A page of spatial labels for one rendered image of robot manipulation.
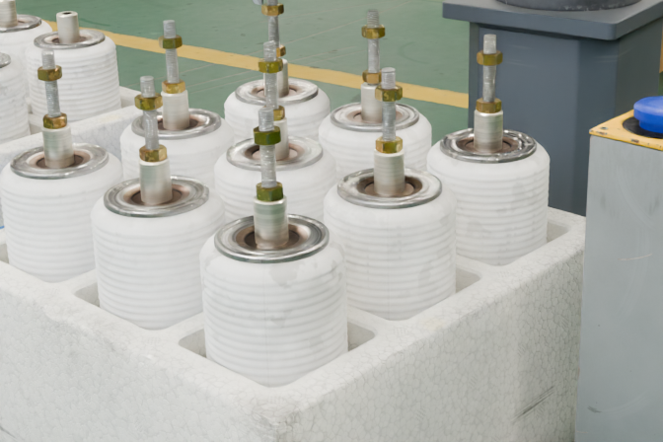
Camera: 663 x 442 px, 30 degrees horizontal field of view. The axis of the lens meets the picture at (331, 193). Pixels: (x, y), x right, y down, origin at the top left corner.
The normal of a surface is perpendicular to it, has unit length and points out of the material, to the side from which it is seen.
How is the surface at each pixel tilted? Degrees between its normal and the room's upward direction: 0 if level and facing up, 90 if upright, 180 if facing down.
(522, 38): 90
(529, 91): 90
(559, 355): 90
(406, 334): 0
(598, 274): 90
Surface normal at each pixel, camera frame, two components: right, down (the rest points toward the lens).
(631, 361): -0.69, 0.28
